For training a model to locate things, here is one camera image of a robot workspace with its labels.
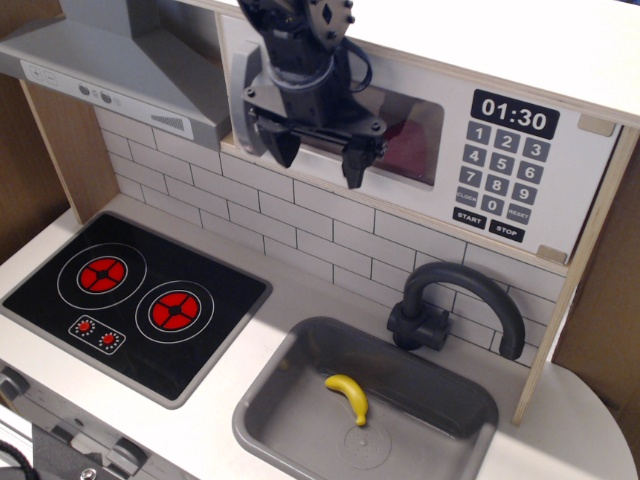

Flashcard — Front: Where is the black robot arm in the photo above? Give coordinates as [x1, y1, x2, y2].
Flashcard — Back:
[232, 1, 386, 189]

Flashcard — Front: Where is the grey toy oven front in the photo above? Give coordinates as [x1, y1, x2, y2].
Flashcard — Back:
[1, 363, 193, 479]

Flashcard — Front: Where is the grey toy sink basin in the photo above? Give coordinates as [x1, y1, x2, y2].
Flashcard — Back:
[232, 317, 499, 479]

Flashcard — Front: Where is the yellow toy banana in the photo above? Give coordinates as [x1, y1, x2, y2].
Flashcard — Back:
[324, 374, 369, 427]

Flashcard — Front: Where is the black toy stove top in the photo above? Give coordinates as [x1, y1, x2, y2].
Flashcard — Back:
[1, 213, 272, 409]

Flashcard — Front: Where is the black cable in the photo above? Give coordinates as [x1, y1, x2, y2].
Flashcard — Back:
[341, 37, 374, 94]

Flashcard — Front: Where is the dark grey toy faucet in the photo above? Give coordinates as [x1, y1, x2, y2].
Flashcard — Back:
[386, 261, 526, 361]

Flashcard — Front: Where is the red toy item in microwave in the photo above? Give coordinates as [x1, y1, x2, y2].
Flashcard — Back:
[379, 120, 434, 185]

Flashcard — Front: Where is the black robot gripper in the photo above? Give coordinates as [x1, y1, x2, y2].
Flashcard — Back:
[242, 54, 386, 189]

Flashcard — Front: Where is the white toy microwave door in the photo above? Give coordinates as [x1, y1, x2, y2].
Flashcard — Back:
[221, 16, 621, 263]

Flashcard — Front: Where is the white wooden microwave cabinet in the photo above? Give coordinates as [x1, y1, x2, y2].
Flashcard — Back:
[201, 1, 639, 423]

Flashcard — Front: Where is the grey range hood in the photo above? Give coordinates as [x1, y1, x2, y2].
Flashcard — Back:
[1, 1, 231, 150]

